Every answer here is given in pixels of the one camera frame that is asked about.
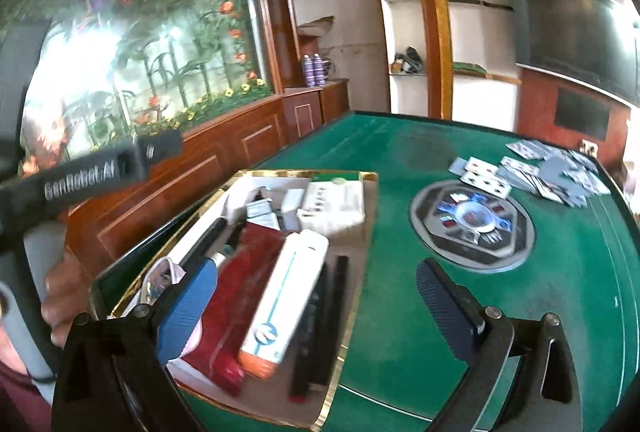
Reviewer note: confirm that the purple bottles pair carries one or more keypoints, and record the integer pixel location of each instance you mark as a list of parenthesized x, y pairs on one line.
[(313, 70)]

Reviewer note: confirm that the wall-mounted black television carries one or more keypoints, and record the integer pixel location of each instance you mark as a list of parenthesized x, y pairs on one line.
[(590, 42)]

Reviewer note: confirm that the scattered playing cards pile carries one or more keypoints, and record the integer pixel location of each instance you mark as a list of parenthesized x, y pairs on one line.
[(561, 176)]

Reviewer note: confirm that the red box in tray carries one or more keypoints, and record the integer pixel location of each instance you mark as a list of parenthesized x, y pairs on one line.
[(228, 315)]

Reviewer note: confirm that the white carton in tray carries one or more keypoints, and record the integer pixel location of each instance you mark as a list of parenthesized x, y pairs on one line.
[(334, 208)]

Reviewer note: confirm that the mahjong table centre control panel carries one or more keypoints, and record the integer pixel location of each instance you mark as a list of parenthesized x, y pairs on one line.
[(471, 228)]

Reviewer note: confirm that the wooden sideboard cabinet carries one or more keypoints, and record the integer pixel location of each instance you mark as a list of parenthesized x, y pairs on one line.
[(102, 230)]

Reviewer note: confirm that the person's left hand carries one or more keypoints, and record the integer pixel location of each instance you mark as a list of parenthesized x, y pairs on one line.
[(67, 295)]

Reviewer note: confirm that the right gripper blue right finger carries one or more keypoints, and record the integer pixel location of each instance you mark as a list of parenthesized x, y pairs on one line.
[(457, 314)]

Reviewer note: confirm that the flower garden wall mural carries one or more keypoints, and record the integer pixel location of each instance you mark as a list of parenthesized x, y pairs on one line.
[(114, 70)]

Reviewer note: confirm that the gold-rimmed storage tray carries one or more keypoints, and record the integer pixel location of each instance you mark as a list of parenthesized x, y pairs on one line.
[(263, 405)]

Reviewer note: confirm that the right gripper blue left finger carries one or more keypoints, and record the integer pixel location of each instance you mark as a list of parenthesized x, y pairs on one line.
[(181, 307)]

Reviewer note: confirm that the black pen in tray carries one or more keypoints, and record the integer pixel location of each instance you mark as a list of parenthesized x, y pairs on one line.
[(319, 331)]

